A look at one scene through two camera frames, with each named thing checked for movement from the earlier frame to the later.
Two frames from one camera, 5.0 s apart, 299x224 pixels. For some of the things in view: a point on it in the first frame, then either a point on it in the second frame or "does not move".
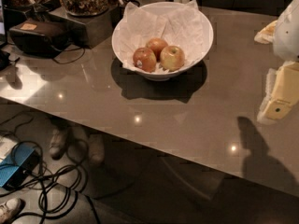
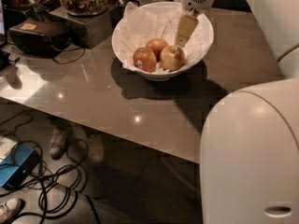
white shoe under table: (57, 145) does not move
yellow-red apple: (172, 58) does not move
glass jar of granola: (86, 0) does not move
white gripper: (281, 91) → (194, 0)
